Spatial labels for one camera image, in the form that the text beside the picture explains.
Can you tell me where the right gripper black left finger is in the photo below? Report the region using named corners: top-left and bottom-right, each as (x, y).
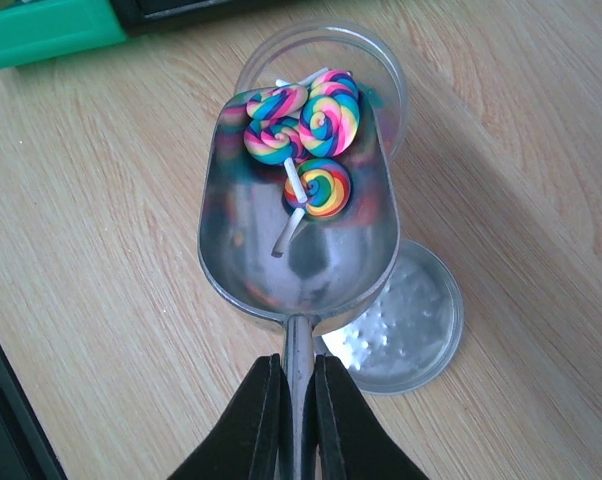
top-left (170, 354), bottom-right (283, 480)

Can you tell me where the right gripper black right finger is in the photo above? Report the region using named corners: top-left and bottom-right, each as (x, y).
top-left (314, 355), bottom-right (427, 480)

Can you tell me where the silver metal jar lid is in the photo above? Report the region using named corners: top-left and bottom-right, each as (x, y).
top-left (314, 240), bottom-right (465, 395)

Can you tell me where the silver metal scoop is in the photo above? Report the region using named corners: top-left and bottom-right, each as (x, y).
top-left (198, 93), bottom-right (400, 479)

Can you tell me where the rainbow swirl lollipop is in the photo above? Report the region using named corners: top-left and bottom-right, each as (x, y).
top-left (272, 158), bottom-right (352, 258)
top-left (243, 116), bottom-right (310, 203)
top-left (246, 83), bottom-right (308, 120)
top-left (298, 95), bottom-right (360, 157)
top-left (300, 68), bottom-right (359, 100)

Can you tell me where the clear plastic candy jar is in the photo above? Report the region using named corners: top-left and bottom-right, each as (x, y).
top-left (235, 19), bottom-right (409, 160)

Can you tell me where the green bin with candies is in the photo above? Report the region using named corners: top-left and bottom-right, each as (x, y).
top-left (0, 0), bottom-right (127, 69)

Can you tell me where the black bin with lollipops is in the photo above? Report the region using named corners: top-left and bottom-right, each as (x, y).
top-left (110, 0), bottom-right (294, 36)

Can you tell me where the black aluminium frame rail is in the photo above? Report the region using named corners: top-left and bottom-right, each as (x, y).
top-left (0, 345), bottom-right (66, 479)

